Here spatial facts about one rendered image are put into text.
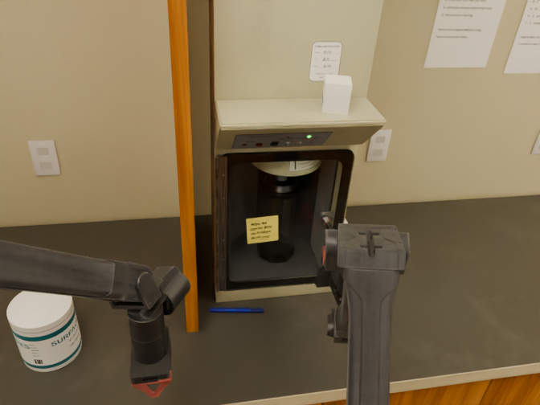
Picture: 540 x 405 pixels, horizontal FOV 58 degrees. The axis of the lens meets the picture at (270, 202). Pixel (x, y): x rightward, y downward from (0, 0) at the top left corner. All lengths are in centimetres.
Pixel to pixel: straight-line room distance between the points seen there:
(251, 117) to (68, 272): 43
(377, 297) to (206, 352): 70
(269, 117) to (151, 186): 75
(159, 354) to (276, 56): 59
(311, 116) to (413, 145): 83
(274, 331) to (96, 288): 62
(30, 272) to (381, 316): 43
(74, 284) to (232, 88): 49
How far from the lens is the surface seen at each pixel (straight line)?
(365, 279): 57
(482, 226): 179
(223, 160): 103
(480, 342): 138
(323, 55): 100
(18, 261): 66
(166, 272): 85
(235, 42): 95
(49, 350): 119
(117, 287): 75
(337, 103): 95
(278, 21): 96
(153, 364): 89
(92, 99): 146
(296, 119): 92
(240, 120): 90
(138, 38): 139
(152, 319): 81
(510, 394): 154
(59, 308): 116
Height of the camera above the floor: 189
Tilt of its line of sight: 34 degrees down
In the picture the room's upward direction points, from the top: 4 degrees clockwise
